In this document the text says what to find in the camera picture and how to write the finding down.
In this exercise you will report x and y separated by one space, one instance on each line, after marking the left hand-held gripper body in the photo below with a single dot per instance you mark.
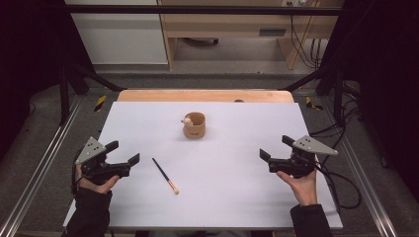
99 169

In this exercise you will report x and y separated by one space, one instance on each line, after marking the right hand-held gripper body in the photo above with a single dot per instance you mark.
298 164

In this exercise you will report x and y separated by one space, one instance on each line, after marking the wooden cup with duck figure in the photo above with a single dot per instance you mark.
195 130

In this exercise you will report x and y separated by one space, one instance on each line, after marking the person's left hand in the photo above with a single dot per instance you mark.
99 188

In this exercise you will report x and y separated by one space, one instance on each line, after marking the person's right hand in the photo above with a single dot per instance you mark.
304 189

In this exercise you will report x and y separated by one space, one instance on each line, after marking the yellow clamp right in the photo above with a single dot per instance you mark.
311 103

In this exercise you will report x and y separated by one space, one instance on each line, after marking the yellow clamp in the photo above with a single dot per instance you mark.
311 103
100 103

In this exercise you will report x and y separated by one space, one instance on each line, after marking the yellow clamp left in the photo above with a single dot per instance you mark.
100 103

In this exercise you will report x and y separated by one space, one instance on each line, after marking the wooden table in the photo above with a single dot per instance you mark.
204 95

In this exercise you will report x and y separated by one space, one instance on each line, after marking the white cabinet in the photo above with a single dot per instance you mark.
122 39

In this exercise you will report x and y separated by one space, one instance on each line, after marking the black curtain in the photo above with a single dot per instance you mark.
29 59
385 82

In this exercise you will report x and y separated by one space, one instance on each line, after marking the wooden desk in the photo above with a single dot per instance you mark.
230 24

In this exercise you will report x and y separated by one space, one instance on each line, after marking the black chair base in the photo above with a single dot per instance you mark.
202 41

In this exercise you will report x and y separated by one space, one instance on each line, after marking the aluminium floor rail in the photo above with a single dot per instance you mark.
362 171
39 164

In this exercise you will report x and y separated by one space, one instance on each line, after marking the black metal frame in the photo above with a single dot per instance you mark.
197 10

